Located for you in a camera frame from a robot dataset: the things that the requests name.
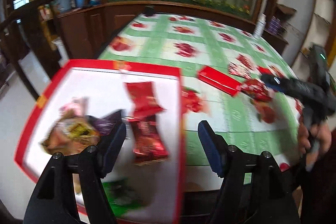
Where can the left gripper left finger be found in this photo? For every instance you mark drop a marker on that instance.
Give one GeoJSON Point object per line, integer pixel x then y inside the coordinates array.
{"type": "Point", "coordinates": [109, 147]}

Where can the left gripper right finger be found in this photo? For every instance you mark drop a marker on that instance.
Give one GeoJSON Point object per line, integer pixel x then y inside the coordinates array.
{"type": "Point", "coordinates": [214, 146]}

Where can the dark purple snack packet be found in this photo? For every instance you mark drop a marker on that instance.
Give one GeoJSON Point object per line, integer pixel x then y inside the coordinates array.
{"type": "Point", "coordinates": [105, 124]}

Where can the dark red Manly cookie packet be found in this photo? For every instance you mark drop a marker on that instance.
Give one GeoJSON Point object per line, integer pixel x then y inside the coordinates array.
{"type": "Point", "coordinates": [149, 146]}

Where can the brown gold snack packet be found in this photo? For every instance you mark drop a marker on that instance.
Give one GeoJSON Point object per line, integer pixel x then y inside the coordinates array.
{"type": "Point", "coordinates": [70, 135]}

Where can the green snack packet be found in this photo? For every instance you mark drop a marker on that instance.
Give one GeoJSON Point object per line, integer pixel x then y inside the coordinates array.
{"type": "Point", "coordinates": [122, 197]}

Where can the pink strawberry snack packet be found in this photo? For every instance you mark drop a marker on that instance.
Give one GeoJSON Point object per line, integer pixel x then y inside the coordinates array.
{"type": "Point", "coordinates": [78, 106]}

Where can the red shiny snack packet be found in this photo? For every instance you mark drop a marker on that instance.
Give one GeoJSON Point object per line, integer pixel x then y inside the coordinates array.
{"type": "Point", "coordinates": [144, 100]}

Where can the red small snack packet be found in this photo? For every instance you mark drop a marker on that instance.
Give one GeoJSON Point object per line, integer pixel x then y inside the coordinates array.
{"type": "Point", "coordinates": [256, 90]}

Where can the person right hand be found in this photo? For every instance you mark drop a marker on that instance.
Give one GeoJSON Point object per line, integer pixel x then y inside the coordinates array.
{"type": "Point", "coordinates": [313, 143]}

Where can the large flat red packet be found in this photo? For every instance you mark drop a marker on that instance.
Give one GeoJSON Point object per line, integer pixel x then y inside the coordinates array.
{"type": "Point", "coordinates": [265, 71]}

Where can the small flat red packet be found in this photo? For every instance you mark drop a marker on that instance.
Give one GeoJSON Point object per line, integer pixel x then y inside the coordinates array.
{"type": "Point", "coordinates": [219, 80]}

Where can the purple bottles on shelf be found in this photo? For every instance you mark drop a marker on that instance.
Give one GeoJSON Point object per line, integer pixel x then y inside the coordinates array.
{"type": "Point", "coordinates": [274, 25]}

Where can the red white patterned candy packet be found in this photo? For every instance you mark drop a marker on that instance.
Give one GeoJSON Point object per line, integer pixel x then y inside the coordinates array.
{"type": "Point", "coordinates": [239, 71]}

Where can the white spray bottle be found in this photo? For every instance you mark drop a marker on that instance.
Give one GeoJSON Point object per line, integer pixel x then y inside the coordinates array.
{"type": "Point", "coordinates": [260, 25]}

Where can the white roll beside table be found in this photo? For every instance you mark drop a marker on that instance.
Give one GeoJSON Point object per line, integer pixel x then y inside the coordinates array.
{"type": "Point", "coordinates": [62, 50]}

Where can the green fruit pattern tablecloth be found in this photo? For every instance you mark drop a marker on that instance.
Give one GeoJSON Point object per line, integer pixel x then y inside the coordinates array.
{"type": "Point", "coordinates": [221, 68]}

